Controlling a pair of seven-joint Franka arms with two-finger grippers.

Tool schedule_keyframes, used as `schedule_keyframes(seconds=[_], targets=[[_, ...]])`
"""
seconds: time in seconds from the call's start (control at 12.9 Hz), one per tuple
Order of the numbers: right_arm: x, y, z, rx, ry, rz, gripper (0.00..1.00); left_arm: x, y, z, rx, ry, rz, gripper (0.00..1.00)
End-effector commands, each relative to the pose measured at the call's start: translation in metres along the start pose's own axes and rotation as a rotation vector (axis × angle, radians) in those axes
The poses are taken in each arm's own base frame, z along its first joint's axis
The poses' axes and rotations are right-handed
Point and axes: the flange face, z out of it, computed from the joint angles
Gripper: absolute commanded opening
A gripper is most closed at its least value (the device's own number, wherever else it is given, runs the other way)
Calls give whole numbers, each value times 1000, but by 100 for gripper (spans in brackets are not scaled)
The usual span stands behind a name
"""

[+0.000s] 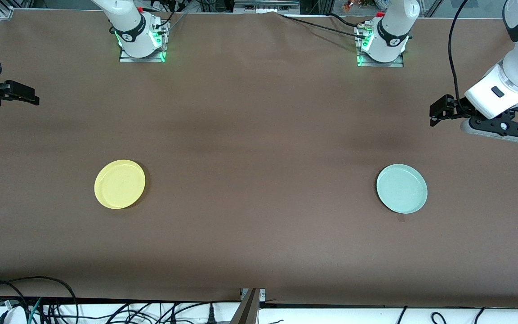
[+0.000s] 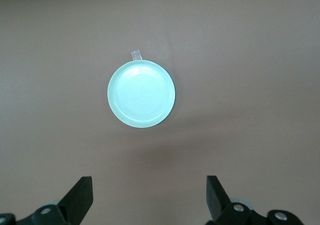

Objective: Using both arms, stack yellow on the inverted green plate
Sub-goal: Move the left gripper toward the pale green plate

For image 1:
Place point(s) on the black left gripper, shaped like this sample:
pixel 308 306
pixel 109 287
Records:
pixel 458 109

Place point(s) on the pale green round plate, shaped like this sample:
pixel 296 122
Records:
pixel 401 189

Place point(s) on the yellow round plate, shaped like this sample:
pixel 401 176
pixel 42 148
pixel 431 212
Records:
pixel 119 184

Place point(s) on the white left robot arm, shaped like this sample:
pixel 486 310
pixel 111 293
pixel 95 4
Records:
pixel 391 45

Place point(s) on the small orange object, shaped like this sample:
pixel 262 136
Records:
pixel 348 5

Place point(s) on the grey metal device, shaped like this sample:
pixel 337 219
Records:
pixel 265 5

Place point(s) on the brown table cover cloth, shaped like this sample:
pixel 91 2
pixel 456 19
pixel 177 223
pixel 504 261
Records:
pixel 259 234

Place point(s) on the aluminium extrusion beam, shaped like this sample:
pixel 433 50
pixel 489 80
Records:
pixel 247 310

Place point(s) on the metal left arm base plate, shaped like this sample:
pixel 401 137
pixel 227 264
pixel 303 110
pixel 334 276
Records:
pixel 398 64

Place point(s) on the black left camera mount bracket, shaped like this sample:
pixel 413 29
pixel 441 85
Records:
pixel 517 130

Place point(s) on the aluminium frame profile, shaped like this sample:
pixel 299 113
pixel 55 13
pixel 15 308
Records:
pixel 6 12

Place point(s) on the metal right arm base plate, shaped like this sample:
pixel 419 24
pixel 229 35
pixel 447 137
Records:
pixel 126 59

